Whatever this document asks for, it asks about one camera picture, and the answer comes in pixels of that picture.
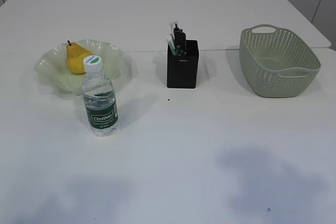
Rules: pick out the black square pen holder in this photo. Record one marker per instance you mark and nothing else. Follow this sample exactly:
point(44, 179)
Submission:
point(182, 70)

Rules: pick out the clear water bottle green label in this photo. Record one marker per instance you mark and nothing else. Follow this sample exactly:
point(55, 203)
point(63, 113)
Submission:
point(99, 98)

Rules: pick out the pale green ruffled glass plate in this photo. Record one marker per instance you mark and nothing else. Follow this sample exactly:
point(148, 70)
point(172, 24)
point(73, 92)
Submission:
point(52, 69)

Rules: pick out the green woven plastic basket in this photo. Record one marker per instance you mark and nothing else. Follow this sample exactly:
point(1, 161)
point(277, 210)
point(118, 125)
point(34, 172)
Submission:
point(276, 62)

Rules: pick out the black gel pen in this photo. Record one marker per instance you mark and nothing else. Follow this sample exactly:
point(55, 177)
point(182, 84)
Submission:
point(177, 40)
point(183, 41)
point(178, 35)

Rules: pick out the mint green utility knife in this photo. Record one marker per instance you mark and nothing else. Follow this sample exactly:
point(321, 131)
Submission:
point(170, 42)

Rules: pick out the clear plastic ruler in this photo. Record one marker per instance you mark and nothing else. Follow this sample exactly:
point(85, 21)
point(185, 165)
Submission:
point(173, 25)

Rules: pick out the yellow pear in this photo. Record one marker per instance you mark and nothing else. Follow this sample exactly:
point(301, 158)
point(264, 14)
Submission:
point(75, 56)

